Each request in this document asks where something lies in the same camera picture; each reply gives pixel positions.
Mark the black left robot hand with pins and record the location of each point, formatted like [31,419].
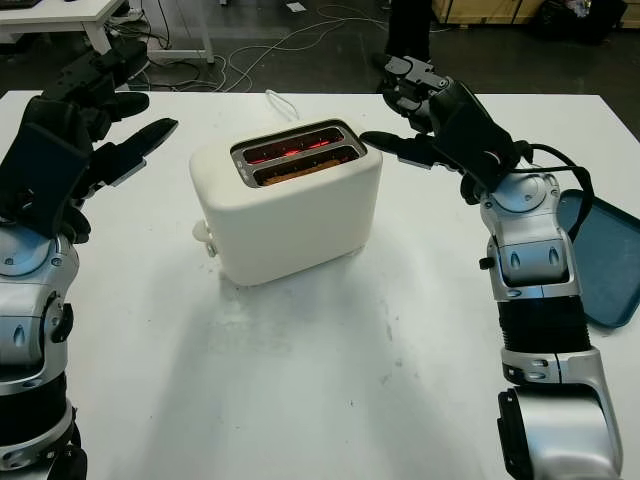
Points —
[85,80]

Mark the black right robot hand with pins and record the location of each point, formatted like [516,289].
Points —
[470,130]

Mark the browned toast slice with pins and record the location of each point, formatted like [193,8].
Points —
[300,175]

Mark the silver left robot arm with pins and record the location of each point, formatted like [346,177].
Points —
[25,300]

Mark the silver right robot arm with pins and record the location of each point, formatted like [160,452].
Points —
[535,225]

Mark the person in black trousers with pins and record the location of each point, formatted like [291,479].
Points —
[407,25]

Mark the white toaster lever knob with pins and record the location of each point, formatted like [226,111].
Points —
[201,232]

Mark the white two-slot toaster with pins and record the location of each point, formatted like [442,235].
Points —
[290,220]

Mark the white desk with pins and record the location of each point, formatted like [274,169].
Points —
[50,12]

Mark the wooden crate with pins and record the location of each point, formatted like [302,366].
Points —
[485,7]

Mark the black bag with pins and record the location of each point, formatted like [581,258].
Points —
[575,20]

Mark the blue plastic tray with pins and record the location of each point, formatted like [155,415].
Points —
[610,260]

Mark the white paper scrap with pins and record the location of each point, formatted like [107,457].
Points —
[296,7]

